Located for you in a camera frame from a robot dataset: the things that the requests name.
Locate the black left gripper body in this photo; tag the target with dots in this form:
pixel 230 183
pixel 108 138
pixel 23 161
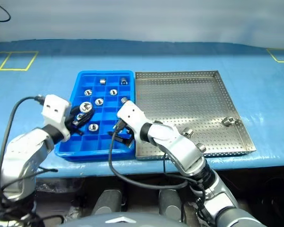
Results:
pixel 73 121

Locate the metal roller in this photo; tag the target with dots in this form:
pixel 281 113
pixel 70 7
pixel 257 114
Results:
pixel 228 121
pixel 124 81
pixel 88 92
pixel 102 81
pixel 188 132
pixel 86 108
pixel 112 92
pixel 99 102
pixel 93 127
pixel 124 100
pixel 80 116
pixel 201 147

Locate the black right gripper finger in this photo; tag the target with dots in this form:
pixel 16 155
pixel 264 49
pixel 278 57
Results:
pixel 121 139

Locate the grey robot torso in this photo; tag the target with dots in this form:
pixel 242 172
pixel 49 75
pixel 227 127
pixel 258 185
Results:
pixel 123 221

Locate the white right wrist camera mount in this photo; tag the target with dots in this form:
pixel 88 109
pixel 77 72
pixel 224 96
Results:
pixel 130 114

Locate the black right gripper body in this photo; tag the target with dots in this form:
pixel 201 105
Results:
pixel 129 135

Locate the blue compartment tray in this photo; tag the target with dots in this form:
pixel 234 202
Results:
pixel 101 144

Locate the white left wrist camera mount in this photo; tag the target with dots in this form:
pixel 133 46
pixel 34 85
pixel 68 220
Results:
pixel 54 111

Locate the yellow tape square outline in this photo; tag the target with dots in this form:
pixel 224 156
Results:
pixel 19 69

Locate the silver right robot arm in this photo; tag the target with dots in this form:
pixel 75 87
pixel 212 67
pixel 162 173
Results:
pixel 180 146

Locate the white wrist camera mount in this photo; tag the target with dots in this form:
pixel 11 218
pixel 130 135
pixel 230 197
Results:
pixel 54 111
pixel 130 114

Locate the perforated steel tray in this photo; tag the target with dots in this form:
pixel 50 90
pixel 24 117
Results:
pixel 187 99

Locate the dark grey rounded shape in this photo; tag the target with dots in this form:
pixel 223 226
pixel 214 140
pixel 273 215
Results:
pixel 107 202
pixel 170 202

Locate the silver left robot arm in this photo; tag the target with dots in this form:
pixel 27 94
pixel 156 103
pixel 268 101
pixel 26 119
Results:
pixel 21 153

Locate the blue plastic table cover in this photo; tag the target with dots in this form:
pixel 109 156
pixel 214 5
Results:
pixel 156 59

